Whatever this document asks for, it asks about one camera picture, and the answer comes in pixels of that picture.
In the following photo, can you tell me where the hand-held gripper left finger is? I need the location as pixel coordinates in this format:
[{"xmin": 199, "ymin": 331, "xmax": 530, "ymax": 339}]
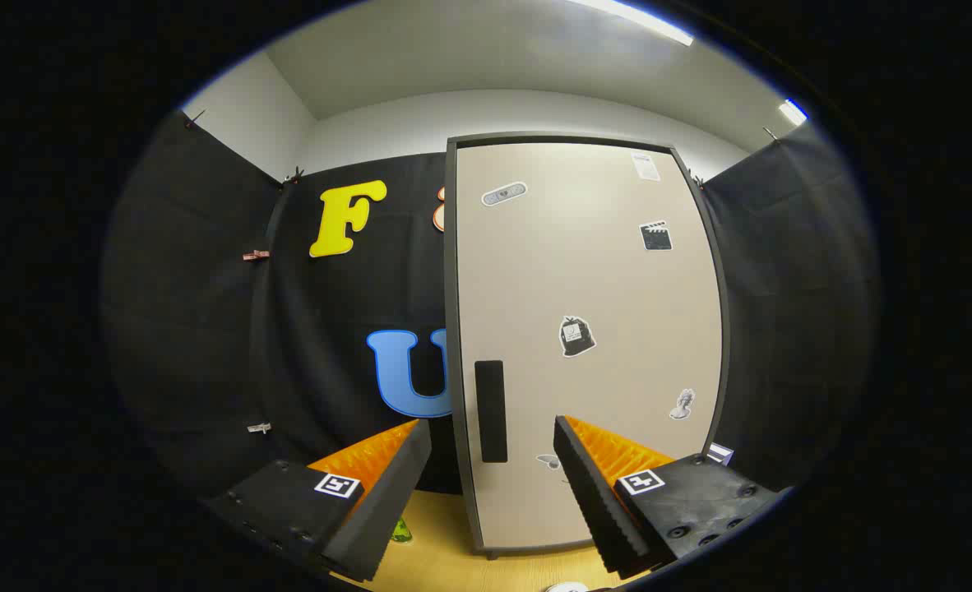
[{"xmin": 202, "ymin": 418, "xmax": 433, "ymax": 585}]

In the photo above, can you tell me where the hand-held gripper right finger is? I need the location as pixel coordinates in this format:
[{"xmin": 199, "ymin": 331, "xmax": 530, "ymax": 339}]
[{"xmin": 553, "ymin": 414, "xmax": 785, "ymax": 579}]

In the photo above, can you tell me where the grey shoe cabinet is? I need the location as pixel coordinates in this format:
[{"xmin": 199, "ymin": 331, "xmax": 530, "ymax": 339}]
[{"xmin": 443, "ymin": 132, "xmax": 731, "ymax": 561}]

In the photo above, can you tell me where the beige shoe cabinet door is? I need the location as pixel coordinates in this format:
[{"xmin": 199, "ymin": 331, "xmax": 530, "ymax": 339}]
[{"xmin": 456, "ymin": 144, "xmax": 722, "ymax": 550}]

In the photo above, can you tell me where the black backdrop cloth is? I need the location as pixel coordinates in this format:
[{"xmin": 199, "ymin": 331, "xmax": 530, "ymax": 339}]
[{"xmin": 100, "ymin": 111, "xmax": 877, "ymax": 512}]

